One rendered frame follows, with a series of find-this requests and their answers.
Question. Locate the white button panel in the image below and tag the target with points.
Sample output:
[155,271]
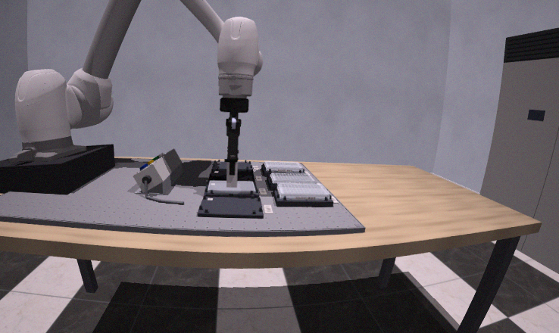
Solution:
[165,171]

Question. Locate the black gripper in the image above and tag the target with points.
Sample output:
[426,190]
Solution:
[234,106]

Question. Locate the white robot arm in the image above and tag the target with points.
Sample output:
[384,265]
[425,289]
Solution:
[47,108]

